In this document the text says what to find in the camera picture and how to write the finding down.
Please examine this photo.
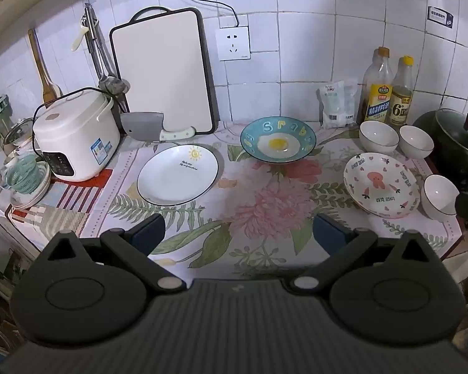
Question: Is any floral tablecloth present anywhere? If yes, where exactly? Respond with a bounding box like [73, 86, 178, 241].
[8, 119, 468, 269]

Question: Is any steel spoon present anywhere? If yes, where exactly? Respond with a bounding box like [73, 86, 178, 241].
[86, 16, 115, 94]

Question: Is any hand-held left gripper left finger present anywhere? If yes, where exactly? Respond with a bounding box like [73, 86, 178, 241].
[35, 213, 188, 294]

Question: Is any green plastic basket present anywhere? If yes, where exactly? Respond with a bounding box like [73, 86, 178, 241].
[5, 154, 40, 194]

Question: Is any dark sauce bottle yellow label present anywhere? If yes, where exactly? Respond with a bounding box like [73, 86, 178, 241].
[357, 47, 394, 125]

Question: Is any white rice cooker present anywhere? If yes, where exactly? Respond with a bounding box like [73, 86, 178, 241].
[32, 87, 121, 182]

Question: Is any clear vinegar bottle yellow cap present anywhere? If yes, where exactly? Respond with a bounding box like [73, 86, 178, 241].
[385, 56, 415, 127]

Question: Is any steel cleaver with white handle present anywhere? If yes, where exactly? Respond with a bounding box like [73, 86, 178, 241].
[119, 112, 197, 143]

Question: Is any blue fried egg plate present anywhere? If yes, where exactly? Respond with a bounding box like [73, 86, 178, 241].
[240, 116, 317, 163]

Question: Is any white ribbed bowl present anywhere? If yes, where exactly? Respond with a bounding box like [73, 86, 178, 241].
[421, 175, 461, 222]
[398, 125, 435, 160]
[359, 120, 399, 153]

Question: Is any white wall socket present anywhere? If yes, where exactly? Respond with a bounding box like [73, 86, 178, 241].
[214, 26, 252, 62]

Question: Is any pink cartoon print plate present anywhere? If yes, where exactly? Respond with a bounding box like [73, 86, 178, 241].
[343, 152, 421, 219]

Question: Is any small wall sticker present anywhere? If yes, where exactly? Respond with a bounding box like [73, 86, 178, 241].
[427, 6, 455, 29]

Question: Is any white cutting board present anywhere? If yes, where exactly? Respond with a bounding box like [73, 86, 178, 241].
[109, 7, 219, 136]

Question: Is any small glass lid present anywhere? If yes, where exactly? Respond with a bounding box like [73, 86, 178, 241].
[3, 118, 34, 146]

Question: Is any wooden spatula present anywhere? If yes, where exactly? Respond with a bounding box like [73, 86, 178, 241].
[27, 28, 63, 109]

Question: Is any white plastic salt bag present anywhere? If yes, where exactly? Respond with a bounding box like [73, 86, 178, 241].
[341, 80, 363, 127]
[319, 82, 348, 129]

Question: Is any white handled utensil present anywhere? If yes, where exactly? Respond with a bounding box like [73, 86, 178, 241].
[70, 22, 88, 52]

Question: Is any black cooking pot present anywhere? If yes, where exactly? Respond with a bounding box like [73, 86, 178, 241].
[412, 109, 468, 191]

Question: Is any green strainer basket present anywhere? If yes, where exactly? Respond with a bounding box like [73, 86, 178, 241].
[10, 161, 52, 209]

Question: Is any white plate with sun print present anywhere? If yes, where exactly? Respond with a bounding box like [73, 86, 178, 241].
[136, 144, 224, 206]

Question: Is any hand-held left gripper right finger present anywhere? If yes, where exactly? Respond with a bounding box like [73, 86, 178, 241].
[289, 213, 440, 295]

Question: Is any red striped cloth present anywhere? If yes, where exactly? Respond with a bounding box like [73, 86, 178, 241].
[10, 169, 114, 238]

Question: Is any steel ladle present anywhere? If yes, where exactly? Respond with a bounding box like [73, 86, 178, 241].
[84, 4, 131, 96]

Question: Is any glass pot lid brown knob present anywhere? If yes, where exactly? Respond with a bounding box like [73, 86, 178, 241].
[435, 108, 468, 162]

